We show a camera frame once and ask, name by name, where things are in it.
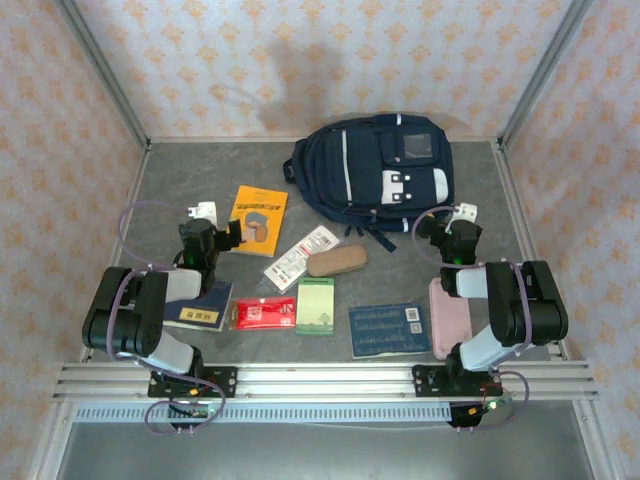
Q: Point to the green notepad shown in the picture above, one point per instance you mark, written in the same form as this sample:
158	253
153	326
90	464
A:
315	307

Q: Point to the pink pencil case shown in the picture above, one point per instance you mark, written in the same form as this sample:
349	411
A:
450	325

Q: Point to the left table side rail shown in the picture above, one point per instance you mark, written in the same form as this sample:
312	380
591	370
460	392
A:
125	225

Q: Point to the aluminium mounting rail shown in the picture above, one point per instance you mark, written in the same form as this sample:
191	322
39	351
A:
325	380

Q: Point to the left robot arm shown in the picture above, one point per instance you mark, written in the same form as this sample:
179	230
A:
125	320

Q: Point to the orange book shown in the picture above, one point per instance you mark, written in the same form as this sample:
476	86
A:
260	210

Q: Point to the blue notebook with QR codes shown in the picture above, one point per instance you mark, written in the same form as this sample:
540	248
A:
387	330

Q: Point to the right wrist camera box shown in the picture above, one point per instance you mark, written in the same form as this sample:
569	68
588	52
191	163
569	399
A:
465	211

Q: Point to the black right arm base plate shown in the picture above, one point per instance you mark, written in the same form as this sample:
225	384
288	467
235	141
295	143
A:
425	382

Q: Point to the left aluminium frame post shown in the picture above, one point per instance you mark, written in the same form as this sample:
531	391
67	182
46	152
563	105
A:
105	75

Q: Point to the table side rail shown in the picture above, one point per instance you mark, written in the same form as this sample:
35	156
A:
517	225
125	225

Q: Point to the brown glasses case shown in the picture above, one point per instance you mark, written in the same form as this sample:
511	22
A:
337	260

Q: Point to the right table side rail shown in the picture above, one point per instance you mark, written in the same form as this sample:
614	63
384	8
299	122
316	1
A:
517	225

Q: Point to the navy blue backpack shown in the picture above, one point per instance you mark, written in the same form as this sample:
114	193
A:
360	170

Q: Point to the navy book with yellow label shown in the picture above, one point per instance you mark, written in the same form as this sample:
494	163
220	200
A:
205	312

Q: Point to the clear plastic stationery pack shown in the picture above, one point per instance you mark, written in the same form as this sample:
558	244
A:
295	262

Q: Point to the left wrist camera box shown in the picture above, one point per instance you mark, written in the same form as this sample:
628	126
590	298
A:
205	211

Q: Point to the aluminium frame post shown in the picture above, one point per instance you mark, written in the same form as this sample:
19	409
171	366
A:
545	75
105	75

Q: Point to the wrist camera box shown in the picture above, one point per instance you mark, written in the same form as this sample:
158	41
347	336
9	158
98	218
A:
465	211
205	211

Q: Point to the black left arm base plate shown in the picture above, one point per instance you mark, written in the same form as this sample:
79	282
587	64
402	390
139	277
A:
225	382

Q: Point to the right aluminium frame post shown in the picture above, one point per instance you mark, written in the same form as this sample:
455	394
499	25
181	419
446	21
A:
545	75

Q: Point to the red packet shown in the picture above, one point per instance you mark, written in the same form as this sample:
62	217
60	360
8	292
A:
262	314

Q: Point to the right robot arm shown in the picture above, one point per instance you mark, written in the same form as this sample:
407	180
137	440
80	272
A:
525	310

